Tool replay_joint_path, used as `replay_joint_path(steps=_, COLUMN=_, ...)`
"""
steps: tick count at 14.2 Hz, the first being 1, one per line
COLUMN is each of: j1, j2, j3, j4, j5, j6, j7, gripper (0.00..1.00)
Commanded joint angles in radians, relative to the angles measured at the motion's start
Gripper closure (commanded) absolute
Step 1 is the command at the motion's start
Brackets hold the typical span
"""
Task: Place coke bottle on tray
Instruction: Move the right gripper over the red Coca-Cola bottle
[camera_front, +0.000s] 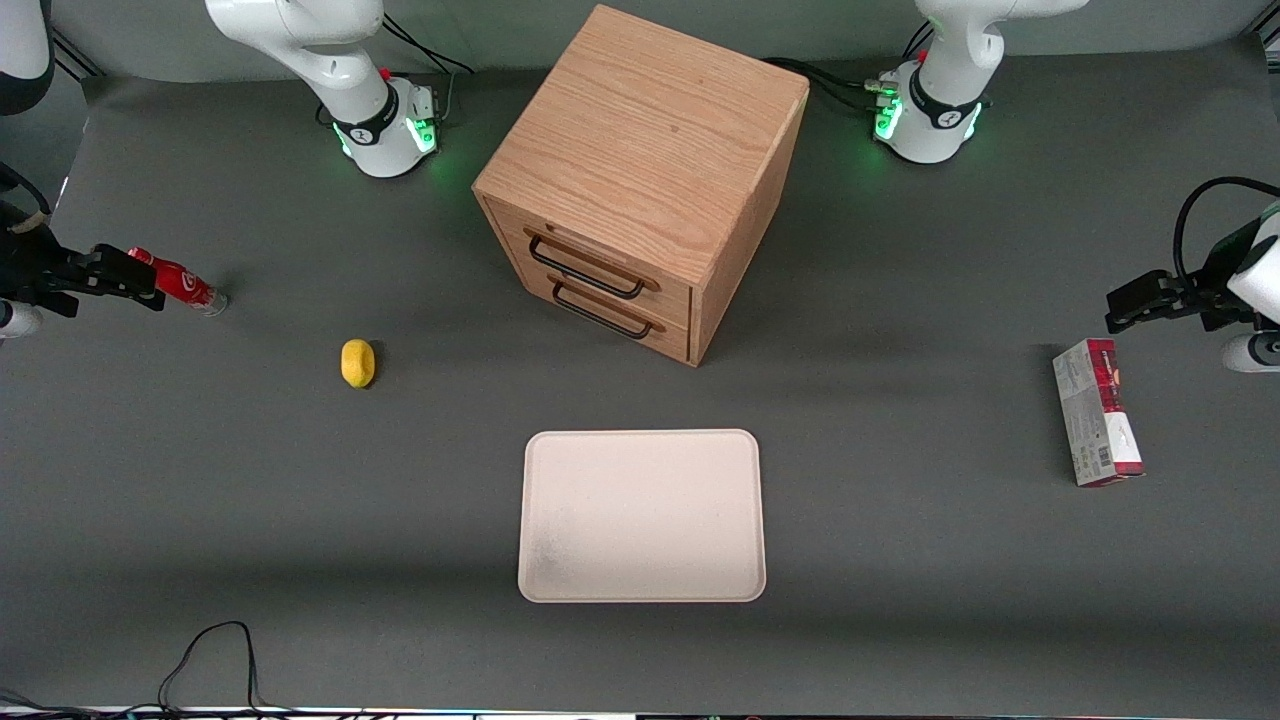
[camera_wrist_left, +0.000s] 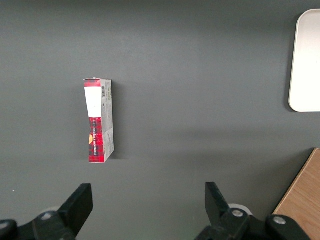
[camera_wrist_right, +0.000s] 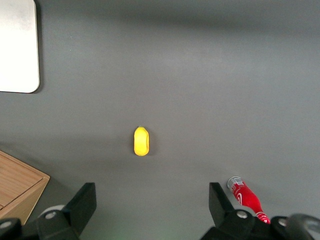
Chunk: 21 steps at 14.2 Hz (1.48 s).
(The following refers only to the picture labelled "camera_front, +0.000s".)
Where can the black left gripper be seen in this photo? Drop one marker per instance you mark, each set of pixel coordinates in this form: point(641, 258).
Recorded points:
point(1204, 297)

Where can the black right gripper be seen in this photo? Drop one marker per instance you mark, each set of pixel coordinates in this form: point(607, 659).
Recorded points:
point(35, 272)

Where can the red coke bottle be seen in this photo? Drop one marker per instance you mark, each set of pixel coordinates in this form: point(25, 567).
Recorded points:
point(185, 284)

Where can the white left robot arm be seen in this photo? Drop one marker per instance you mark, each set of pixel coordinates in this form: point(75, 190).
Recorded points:
point(940, 120)

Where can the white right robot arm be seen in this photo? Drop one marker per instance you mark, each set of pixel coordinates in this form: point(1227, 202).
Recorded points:
point(372, 120)

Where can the beige rectangular tray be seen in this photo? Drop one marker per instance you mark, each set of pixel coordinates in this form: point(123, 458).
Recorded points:
point(642, 515)

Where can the red tartan cardboard box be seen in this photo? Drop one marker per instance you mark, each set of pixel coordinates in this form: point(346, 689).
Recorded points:
point(1095, 420)

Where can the yellow lemon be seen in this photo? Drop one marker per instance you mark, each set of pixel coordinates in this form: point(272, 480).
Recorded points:
point(358, 363)

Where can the wooden drawer cabinet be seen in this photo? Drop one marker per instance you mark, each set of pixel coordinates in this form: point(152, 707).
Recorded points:
point(650, 130)

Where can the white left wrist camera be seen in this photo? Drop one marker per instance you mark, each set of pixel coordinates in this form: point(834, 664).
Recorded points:
point(1252, 352)

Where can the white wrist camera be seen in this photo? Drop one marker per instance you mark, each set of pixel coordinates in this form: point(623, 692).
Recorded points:
point(1252, 352)
point(15, 320)

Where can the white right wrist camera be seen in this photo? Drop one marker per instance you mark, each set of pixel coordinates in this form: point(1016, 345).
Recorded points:
point(15, 320)

